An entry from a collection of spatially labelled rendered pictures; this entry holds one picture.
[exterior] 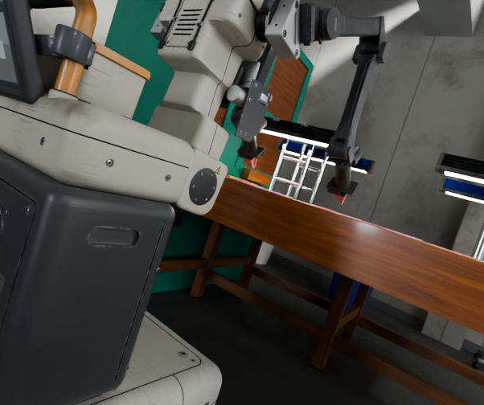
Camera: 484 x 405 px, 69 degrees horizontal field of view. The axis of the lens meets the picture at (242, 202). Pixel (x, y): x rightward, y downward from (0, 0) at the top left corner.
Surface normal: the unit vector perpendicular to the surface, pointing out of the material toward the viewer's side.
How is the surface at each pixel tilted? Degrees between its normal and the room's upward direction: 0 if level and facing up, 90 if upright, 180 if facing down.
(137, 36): 90
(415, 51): 90
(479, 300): 90
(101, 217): 90
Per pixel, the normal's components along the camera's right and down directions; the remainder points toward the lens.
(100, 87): 0.76, 0.33
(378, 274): -0.50, -0.11
